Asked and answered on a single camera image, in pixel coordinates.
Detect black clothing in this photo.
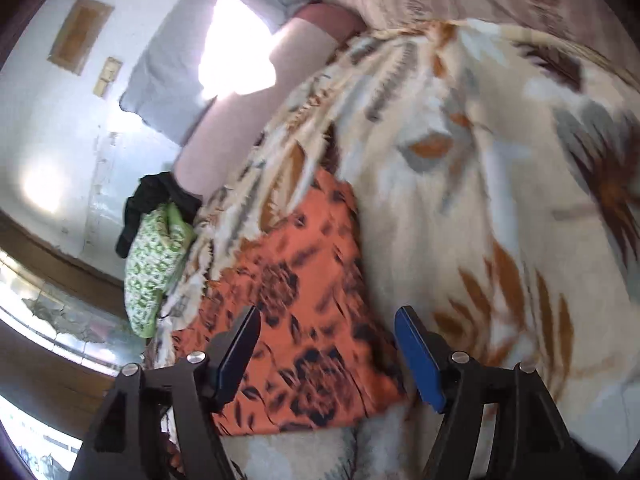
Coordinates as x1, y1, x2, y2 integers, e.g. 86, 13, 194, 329
115, 171, 204, 260

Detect beige wall light switch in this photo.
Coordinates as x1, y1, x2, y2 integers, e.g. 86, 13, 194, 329
93, 58, 124, 99

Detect wooden framed wall panel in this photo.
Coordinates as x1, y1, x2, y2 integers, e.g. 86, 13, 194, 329
48, 0, 115, 77

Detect orange black floral shirt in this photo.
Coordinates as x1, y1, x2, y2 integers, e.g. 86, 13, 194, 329
170, 167, 409, 436

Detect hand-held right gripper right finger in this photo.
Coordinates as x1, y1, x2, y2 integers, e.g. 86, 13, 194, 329
393, 305, 587, 480

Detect cream leaf print blanket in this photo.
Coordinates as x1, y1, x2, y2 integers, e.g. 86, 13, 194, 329
145, 17, 640, 480

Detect green white checked pillow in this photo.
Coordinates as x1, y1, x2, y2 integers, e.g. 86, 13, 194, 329
122, 202, 197, 339

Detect wooden door with stained glass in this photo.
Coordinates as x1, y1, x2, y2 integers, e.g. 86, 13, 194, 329
0, 210, 167, 480

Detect pink bolster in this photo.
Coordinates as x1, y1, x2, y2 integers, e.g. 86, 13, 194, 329
172, 2, 369, 197

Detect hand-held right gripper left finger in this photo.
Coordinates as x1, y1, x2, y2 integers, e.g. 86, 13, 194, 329
70, 305, 262, 480

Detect grey pillow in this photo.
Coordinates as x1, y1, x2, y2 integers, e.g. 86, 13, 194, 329
119, 0, 311, 147

